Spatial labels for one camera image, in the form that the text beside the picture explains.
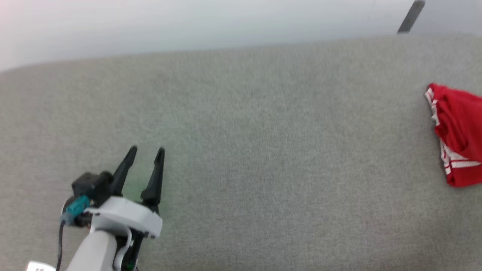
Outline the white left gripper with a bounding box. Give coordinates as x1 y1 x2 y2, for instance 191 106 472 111
90 146 166 239

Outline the red white jersey garment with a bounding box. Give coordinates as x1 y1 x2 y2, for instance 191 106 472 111
424 83 482 188

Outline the grey fabric sofa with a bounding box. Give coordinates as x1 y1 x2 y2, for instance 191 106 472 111
0 32 482 271

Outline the white paper label tag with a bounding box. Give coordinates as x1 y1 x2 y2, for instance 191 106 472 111
26 261 57 271

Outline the dark grey slanted post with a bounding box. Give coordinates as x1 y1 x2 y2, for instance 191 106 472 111
397 0 426 35

